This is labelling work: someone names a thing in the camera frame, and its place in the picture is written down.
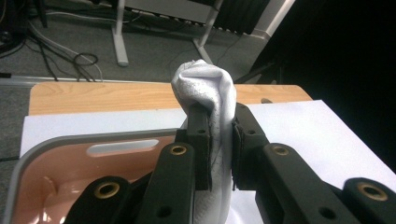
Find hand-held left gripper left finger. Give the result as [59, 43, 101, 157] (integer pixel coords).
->
[136, 104, 213, 224]

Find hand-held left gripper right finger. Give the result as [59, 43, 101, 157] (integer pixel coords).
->
[232, 102, 359, 224]

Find white underwear black waistband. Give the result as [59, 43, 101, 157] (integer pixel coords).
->
[170, 59, 238, 224]

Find pink bin grey rim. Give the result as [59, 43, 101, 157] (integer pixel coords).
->
[3, 128, 188, 224]

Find black tripod stand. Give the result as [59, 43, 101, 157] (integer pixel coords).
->
[233, 60, 284, 85]

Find black curtain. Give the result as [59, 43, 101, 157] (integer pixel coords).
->
[214, 0, 273, 35]

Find white metal stand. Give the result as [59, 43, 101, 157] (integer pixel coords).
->
[111, 0, 297, 68]

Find black pole stand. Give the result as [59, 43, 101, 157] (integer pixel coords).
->
[33, 0, 50, 29]

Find black floor cable loop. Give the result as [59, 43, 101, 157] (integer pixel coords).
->
[29, 27, 104, 82]

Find aluminium table frame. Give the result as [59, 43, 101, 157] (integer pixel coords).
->
[0, 75, 106, 87]

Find black cables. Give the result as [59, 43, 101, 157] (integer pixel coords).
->
[27, 10, 105, 82]

